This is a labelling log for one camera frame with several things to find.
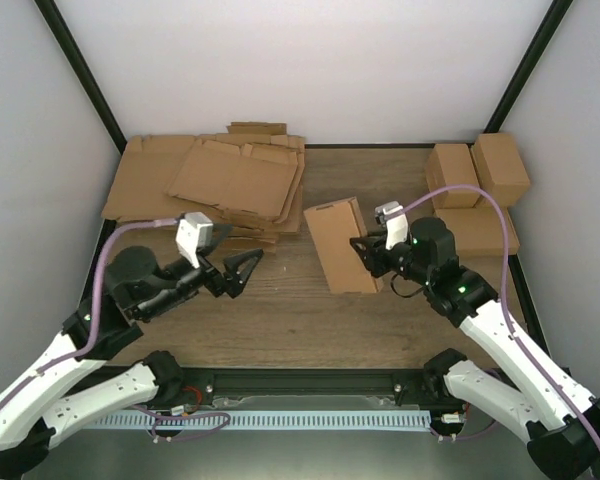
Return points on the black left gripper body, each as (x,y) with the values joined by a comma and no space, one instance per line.
(172,297)

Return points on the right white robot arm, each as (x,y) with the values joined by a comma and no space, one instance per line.
(556,417)

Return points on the right black frame post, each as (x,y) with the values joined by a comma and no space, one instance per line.
(545,32)

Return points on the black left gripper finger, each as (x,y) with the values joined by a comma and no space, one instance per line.
(238,270)
(219,233)

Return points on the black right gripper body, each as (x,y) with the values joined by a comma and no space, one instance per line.
(414,270)

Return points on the brown cardboard box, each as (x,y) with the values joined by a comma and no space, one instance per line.
(331,226)

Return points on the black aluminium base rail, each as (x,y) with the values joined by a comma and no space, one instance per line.
(404,386)

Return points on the black frame post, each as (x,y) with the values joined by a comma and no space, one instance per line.
(61,32)
(545,32)

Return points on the folded cardboard box back left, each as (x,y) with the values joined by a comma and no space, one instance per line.
(451,164)

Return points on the folded cardboard box front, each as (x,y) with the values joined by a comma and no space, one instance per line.
(477,232)

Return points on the stack of flat cardboard sheets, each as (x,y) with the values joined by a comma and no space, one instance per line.
(249,176)

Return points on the light blue slotted cable duct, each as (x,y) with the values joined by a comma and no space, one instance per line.
(362,420)

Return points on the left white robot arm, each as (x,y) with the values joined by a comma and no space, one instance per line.
(39,410)

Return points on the left black frame post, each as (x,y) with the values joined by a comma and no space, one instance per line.
(61,32)

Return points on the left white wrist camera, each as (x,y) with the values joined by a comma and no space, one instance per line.
(194,233)

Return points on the folded cardboard box back right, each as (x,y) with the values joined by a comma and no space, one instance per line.
(500,168)

